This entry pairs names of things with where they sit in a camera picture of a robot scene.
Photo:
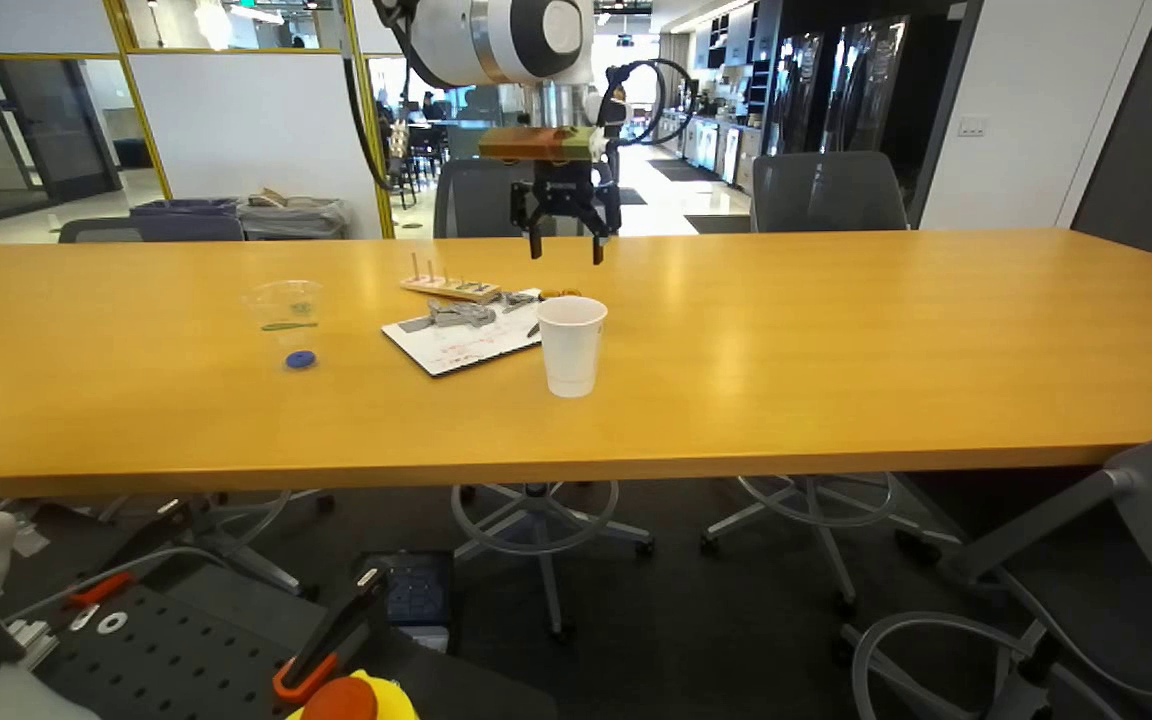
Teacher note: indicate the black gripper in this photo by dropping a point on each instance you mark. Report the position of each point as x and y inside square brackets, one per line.
[566, 185]

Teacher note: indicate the crumpled grey tape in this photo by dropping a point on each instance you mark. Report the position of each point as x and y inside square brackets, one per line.
[451, 317]

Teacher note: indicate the white paper sheet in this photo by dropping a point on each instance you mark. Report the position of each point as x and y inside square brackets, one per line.
[458, 350]

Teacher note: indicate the clear plastic cup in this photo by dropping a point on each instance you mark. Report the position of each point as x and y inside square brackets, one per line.
[291, 312]

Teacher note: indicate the dark blue upholstered chair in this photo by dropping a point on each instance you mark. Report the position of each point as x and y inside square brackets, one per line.
[191, 220]

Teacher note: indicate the black star base office chair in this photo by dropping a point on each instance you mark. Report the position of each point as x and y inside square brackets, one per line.
[248, 525]

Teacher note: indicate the dark mesh office chair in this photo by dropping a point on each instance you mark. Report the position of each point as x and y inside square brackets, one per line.
[479, 201]

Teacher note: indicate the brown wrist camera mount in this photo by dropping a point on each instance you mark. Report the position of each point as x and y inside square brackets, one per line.
[537, 146]

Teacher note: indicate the grey mesh office chair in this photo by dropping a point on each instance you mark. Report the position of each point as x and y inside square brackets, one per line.
[831, 188]

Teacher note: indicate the grey armrest office chair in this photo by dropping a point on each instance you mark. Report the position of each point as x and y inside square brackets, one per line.
[1139, 533]

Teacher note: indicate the small orange tool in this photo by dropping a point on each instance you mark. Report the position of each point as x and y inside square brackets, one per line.
[103, 591]

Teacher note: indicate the grey star base office chair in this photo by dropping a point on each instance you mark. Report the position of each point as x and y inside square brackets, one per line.
[816, 515]

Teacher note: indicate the black glass door fridge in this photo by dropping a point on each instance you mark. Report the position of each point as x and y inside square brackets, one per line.
[871, 83]

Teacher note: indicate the dark blue box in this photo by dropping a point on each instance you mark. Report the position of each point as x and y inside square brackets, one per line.
[416, 600]

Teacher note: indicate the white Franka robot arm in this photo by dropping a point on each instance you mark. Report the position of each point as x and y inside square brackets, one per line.
[497, 42]

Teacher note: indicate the black perforated plate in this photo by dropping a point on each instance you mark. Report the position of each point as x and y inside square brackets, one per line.
[162, 652]

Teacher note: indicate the black office chair base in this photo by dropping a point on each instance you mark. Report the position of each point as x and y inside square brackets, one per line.
[540, 525]

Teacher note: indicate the yellow red emergency stop button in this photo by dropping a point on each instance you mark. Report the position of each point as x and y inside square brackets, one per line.
[356, 697]

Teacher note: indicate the white paper cup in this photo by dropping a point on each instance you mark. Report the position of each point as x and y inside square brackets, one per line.
[572, 346]

